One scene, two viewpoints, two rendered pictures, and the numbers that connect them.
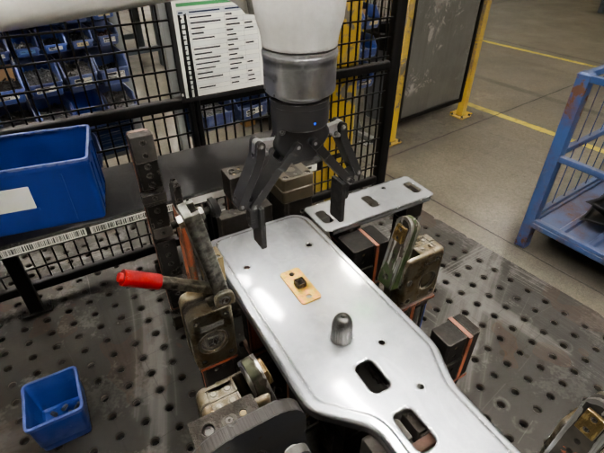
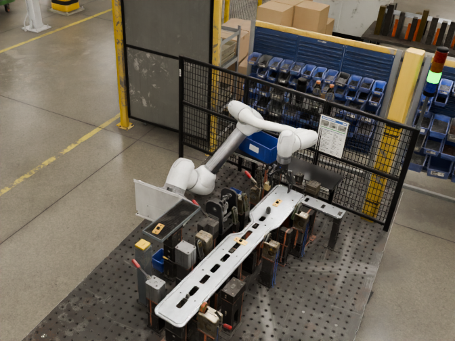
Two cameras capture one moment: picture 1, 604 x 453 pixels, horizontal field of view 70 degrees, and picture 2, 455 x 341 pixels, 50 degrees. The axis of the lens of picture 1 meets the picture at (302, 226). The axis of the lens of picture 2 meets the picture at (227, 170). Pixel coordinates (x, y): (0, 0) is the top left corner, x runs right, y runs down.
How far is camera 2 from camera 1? 2.76 m
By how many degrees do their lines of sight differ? 49
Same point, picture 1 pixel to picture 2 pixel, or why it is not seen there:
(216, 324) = (254, 193)
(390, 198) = (328, 210)
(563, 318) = (353, 292)
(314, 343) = (263, 209)
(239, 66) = (334, 149)
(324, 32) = (282, 153)
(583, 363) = (334, 298)
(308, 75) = (279, 158)
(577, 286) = not seen: outside the picture
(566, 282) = not seen: outside the picture
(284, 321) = (265, 203)
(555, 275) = not seen: outside the picture
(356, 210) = (315, 204)
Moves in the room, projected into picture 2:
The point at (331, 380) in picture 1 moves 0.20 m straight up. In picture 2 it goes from (256, 213) to (259, 189)
